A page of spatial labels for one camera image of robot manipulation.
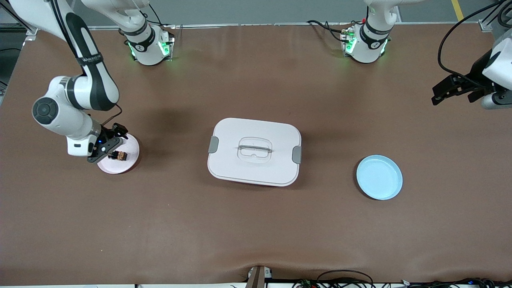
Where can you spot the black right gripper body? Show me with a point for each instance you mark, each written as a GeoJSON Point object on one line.
{"type": "Point", "coordinates": [108, 135]}

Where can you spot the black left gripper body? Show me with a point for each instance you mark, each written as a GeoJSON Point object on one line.
{"type": "Point", "coordinates": [474, 77]}

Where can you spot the black orange switch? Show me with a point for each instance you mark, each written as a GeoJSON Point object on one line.
{"type": "Point", "coordinates": [119, 155]}

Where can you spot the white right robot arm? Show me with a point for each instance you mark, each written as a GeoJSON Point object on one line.
{"type": "Point", "coordinates": [60, 112]}

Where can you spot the pink plate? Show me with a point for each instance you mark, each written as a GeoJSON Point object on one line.
{"type": "Point", "coordinates": [120, 167]}

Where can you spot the light blue plate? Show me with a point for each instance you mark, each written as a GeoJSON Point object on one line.
{"type": "Point", "coordinates": [378, 178]}

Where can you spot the white lidded box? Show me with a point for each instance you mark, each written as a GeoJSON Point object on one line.
{"type": "Point", "coordinates": [254, 168]}

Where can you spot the aluminium frame post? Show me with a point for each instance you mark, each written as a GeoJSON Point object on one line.
{"type": "Point", "coordinates": [494, 18]}
{"type": "Point", "coordinates": [16, 24]}

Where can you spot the metal table edge rail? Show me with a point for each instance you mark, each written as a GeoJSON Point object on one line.
{"type": "Point", "coordinates": [260, 24]}

